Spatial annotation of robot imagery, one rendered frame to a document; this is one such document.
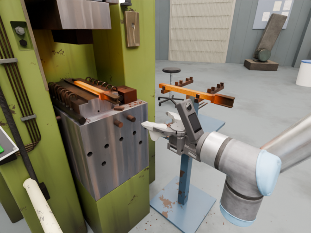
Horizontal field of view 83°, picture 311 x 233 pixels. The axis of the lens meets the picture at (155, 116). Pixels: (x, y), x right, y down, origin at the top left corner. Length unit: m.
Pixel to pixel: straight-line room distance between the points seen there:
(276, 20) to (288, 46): 1.30
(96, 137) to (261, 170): 0.64
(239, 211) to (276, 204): 1.35
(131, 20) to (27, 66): 0.55
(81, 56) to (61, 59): 0.13
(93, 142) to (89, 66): 0.65
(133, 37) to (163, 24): 7.74
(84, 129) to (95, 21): 0.43
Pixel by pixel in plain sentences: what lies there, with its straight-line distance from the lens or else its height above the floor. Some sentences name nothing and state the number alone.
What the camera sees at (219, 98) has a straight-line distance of 0.85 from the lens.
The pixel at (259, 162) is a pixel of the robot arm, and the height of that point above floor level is 1.02.
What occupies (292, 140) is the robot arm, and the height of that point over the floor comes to 1.02.
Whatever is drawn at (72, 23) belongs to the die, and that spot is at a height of 1.29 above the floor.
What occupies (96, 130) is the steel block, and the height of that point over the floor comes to 0.87.
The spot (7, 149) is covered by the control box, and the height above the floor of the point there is 0.97.
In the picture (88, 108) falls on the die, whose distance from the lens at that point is 0.84.
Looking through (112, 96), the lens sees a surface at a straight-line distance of 0.78.
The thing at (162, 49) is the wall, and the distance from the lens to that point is 8.83.
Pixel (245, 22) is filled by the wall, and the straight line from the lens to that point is 8.49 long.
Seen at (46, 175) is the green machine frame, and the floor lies 0.61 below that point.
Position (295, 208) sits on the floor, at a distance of 1.92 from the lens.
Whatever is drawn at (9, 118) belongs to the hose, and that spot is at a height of 0.96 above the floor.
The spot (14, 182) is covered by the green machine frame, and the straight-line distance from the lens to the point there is 1.05.
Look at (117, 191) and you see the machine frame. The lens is 1.12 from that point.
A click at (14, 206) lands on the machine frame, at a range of 1.72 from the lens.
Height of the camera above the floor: 1.26
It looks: 26 degrees down
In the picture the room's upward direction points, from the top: straight up
